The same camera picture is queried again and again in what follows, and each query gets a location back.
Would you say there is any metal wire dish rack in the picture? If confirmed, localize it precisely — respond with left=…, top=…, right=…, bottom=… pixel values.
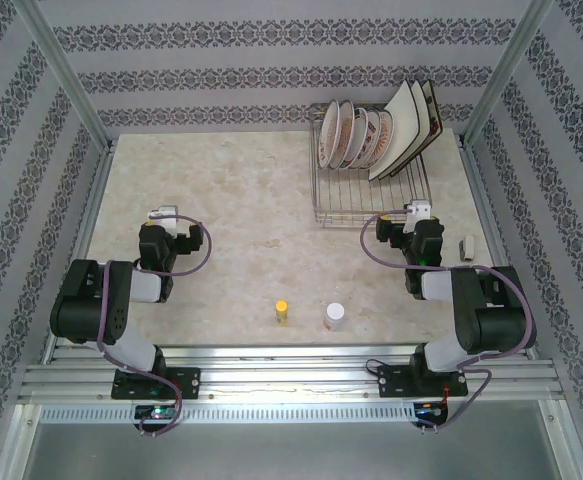
left=309, top=102, right=435, bottom=230

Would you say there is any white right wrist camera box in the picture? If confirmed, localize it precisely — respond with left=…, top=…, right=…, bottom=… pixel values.
left=403, top=198, right=433, bottom=234

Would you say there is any round plate red pattern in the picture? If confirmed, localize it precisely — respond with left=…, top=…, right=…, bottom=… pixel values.
left=363, top=108, right=383, bottom=169

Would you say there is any aluminium frame post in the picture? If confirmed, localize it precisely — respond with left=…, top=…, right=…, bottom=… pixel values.
left=462, top=0, right=557, bottom=146
left=13, top=0, right=117, bottom=151

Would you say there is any aluminium side rail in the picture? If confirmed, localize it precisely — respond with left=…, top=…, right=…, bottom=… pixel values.
left=40, top=142, right=118, bottom=366
left=458, top=134, right=540, bottom=361

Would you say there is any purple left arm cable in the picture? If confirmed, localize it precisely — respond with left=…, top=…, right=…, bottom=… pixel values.
left=95, top=213, right=215, bottom=439

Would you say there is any square plate red brown picture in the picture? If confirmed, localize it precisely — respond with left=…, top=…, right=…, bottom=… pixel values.
left=398, top=78, right=445, bottom=174

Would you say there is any round white plate red-marked rim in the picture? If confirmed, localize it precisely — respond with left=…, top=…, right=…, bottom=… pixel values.
left=318, top=98, right=343, bottom=170

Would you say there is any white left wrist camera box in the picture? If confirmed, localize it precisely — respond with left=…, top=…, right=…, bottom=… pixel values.
left=145, top=203, right=180, bottom=236

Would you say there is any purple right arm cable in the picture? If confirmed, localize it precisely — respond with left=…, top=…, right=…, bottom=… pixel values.
left=360, top=208, right=538, bottom=437

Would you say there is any grey sheet metal panel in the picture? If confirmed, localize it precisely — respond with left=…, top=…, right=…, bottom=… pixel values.
left=10, top=399, right=572, bottom=480

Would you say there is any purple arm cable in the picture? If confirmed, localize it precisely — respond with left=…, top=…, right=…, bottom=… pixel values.
left=95, top=213, right=215, bottom=439
left=360, top=208, right=538, bottom=437

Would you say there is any small white bottle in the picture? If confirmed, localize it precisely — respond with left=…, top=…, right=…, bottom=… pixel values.
left=324, top=302, right=347, bottom=332

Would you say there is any small green circuit board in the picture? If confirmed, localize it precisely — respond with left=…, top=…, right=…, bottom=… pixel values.
left=133, top=404, right=178, bottom=422
left=413, top=401, right=448, bottom=420

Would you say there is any aluminium extrusion mounting rail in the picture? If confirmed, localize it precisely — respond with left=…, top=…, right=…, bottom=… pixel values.
left=18, top=343, right=567, bottom=401

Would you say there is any square cream plate dark rim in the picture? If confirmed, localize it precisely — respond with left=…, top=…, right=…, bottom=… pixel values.
left=388, top=79, right=432, bottom=179
left=367, top=79, right=417, bottom=182

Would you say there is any round plate orange radial pattern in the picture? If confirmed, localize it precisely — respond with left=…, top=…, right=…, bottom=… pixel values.
left=375, top=110, right=396, bottom=166

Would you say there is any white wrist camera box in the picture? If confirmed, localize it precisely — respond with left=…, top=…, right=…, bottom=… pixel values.
left=145, top=203, right=180, bottom=236
left=403, top=198, right=433, bottom=234

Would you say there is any perforated grey cable duct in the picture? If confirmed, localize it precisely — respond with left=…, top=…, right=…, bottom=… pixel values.
left=38, top=403, right=418, bottom=424

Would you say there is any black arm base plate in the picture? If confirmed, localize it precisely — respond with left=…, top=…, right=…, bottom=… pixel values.
left=110, top=366, right=202, bottom=401
left=376, top=366, right=469, bottom=400

